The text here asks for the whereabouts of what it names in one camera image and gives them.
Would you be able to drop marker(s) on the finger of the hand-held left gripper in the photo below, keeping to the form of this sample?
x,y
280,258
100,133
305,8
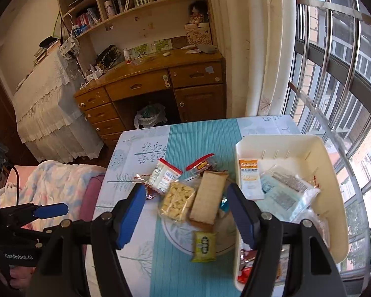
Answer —
x,y
51,210

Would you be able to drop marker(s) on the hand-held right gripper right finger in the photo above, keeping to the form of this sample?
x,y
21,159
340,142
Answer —
x,y
239,213

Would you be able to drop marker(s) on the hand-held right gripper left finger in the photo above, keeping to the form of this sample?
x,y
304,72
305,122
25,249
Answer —
x,y
131,213

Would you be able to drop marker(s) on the small blue snack packet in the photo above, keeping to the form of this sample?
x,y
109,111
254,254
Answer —
x,y
224,204

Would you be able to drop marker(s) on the small shiny red wrapper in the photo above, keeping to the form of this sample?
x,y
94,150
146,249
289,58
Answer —
x,y
145,188

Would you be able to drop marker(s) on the brown cracker packet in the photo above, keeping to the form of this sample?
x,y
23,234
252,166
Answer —
x,y
207,201

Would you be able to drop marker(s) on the orange white oat bar packet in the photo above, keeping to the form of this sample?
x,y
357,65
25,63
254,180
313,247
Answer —
x,y
250,179

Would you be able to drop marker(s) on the clear puffed rice packet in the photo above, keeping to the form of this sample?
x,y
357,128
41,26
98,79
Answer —
x,y
176,202

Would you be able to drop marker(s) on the pale blue printed packet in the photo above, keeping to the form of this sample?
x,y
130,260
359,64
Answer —
x,y
281,191

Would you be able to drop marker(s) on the green snack packet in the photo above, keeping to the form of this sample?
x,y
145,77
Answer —
x,y
204,246

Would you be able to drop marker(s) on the white red-edged snack packet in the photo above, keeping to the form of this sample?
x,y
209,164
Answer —
x,y
164,176

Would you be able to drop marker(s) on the small red snack packet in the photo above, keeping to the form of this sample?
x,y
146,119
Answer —
x,y
201,164

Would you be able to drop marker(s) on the white plastic bin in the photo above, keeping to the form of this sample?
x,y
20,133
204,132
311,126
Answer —
x,y
300,148

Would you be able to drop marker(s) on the pastel floral blanket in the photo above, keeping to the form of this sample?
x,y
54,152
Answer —
x,y
58,182

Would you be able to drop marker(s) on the pink cushion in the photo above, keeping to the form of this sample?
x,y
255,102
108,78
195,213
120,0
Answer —
x,y
91,198

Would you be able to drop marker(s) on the white plastic trash bag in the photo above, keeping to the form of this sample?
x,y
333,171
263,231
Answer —
x,y
150,116

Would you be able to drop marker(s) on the white lace cloth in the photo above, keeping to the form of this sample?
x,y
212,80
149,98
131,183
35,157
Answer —
x,y
46,105

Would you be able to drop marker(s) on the wooden desk with drawers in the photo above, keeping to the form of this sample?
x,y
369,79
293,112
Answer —
x,y
142,83

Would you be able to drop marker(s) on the white drawer lock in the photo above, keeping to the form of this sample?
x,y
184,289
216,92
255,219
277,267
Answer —
x,y
165,80

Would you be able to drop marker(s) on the white power strip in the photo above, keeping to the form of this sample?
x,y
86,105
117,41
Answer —
x,y
92,74

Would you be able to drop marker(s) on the black floral case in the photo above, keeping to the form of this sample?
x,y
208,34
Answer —
x,y
109,57

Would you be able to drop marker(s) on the small white bottle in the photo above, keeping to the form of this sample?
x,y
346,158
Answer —
x,y
126,55

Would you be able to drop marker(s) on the cream curtain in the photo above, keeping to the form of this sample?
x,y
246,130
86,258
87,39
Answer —
x,y
250,52

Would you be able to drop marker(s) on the green leaf card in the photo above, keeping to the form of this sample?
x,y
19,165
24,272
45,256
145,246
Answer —
x,y
161,45
140,49

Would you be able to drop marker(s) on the white patterned bag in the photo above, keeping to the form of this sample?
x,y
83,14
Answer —
x,y
69,46

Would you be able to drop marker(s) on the window with metal bars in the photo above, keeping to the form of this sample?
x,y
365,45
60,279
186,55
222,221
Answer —
x,y
343,83

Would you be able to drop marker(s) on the grey object on desk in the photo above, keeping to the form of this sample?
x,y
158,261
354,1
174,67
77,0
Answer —
x,y
207,48

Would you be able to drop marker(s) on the cardboard box with drawings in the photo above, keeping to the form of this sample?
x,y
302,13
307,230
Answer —
x,y
199,34

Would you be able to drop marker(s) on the wooden bookshelf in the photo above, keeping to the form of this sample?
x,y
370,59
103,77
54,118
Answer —
x,y
148,15

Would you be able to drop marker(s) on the dark-haired doll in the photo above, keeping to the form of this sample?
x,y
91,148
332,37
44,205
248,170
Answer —
x,y
199,10

